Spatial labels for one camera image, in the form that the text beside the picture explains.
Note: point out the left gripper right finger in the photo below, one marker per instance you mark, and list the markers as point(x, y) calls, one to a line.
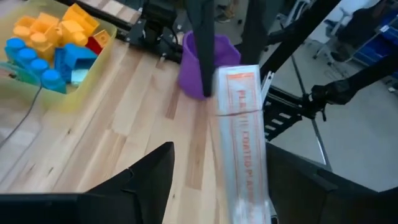
point(326, 205)

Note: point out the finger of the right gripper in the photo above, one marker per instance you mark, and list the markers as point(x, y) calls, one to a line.
point(259, 31)
point(203, 37)

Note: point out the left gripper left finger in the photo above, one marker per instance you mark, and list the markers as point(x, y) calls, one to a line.
point(93, 208)

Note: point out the small orange cube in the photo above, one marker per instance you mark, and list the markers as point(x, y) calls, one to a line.
point(103, 37)

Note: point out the orange playing card deck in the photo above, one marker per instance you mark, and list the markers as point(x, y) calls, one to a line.
point(242, 140)

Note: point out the red small brick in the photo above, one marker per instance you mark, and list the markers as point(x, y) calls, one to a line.
point(92, 46)

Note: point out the yellow notched block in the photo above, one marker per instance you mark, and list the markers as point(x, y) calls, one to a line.
point(73, 34)
point(81, 15)

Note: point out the blue figure-shaped block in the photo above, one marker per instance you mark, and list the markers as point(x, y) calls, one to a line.
point(77, 56)

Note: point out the yellow small studded brick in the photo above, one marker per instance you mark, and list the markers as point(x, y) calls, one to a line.
point(48, 21)

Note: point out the long blue studded brick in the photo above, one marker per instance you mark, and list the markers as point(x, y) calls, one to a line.
point(31, 60)

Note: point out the orange two-stud brick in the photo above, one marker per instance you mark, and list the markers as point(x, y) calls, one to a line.
point(38, 43)

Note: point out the purple plastic bucket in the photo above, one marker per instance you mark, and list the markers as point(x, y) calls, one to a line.
point(227, 53)

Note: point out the dark armchair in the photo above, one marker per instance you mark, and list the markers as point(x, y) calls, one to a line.
point(363, 25)

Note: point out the blue storage bins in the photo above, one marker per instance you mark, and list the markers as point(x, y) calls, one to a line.
point(373, 51)

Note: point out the yellow translucent tray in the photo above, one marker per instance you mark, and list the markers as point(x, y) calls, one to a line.
point(93, 71)

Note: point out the black tall frame post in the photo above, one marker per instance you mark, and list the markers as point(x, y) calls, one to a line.
point(298, 34)

